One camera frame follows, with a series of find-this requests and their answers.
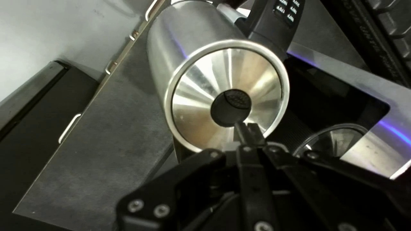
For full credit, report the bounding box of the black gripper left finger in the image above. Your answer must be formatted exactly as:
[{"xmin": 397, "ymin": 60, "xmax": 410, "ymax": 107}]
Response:
[{"xmin": 115, "ymin": 123, "xmax": 277, "ymax": 231}]

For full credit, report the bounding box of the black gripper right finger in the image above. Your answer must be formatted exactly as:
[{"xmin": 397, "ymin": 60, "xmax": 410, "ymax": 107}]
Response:
[{"xmin": 247, "ymin": 123, "xmax": 411, "ymax": 231}]

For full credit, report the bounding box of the black round kettle lid button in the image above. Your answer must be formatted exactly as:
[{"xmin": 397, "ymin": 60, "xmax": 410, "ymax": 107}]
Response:
[{"xmin": 210, "ymin": 88, "xmax": 253, "ymax": 129}]

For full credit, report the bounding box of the stainless steel electric kettle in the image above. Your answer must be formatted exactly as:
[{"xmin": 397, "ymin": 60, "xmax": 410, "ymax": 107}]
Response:
[{"xmin": 146, "ymin": 0, "xmax": 309, "ymax": 155}]

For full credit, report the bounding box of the black and steel microwave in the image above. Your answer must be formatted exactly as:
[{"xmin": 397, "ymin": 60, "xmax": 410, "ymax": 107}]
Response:
[{"xmin": 239, "ymin": 0, "xmax": 411, "ymax": 183}]

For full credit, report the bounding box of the steel base cabinet door handle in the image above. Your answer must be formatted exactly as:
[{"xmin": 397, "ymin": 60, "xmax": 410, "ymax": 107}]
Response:
[
  {"xmin": 128, "ymin": 29, "xmax": 144, "ymax": 43},
  {"xmin": 103, "ymin": 58, "xmax": 120, "ymax": 78}
]

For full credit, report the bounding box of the steel drawer handle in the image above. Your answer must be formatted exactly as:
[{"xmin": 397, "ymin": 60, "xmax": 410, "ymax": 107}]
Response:
[
  {"xmin": 57, "ymin": 112, "xmax": 84, "ymax": 146},
  {"xmin": 143, "ymin": 0, "xmax": 161, "ymax": 22}
]

